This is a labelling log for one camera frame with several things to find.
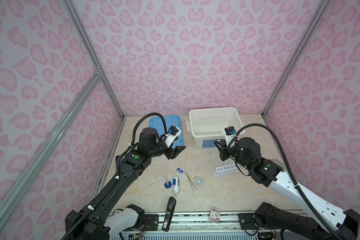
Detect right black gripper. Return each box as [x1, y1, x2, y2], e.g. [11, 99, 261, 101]
[212, 139, 253, 171]

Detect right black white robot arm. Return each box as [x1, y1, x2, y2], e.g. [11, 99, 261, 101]
[214, 138, 360, 240]

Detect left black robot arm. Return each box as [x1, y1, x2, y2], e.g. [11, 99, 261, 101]
[62, 126, 185, 240]

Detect white plastic storage bin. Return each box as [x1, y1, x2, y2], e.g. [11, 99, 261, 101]
[186, 107, 245, 149]

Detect white test tube rack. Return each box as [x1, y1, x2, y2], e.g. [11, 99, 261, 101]
[213, 163, 240, 178]

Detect blue plastic bin lid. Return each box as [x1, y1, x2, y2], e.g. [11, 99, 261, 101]
[149, 115, 185, 151]

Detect white blue small bottle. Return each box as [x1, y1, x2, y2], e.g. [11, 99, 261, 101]
[173, 177, 180, 195]

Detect metal tweezers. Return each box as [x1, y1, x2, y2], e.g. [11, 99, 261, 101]
[185, 172, 197, 192]

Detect blue base glass funnel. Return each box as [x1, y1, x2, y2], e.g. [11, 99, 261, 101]
[164, 175, 172, 189]

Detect small white ceramic bowl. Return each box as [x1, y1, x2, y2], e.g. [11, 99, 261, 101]
[195, 177, 204, 186]

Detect black stapler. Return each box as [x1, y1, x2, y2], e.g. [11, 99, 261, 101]
[162, 197, 177, 232]

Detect clear round petri dish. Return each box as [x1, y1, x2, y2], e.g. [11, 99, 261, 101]
[271, 159, 286, 170]

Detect clear box red label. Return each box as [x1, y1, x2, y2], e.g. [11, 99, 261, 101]
[209, 206, 221, 224]

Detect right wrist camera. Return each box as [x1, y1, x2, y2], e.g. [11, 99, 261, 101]
[222, 126, 237, 150]

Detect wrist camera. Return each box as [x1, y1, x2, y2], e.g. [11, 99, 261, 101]
[222, 126, 237, 150]
[165, 126, 182, 148]

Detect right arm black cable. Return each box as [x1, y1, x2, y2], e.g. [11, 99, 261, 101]
[234, 123, 346, 240]

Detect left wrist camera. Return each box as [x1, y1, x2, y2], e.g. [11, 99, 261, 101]
[165, 126, 182, 148]

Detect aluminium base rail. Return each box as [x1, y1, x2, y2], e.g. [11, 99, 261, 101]
[107, 209, 319, 240]

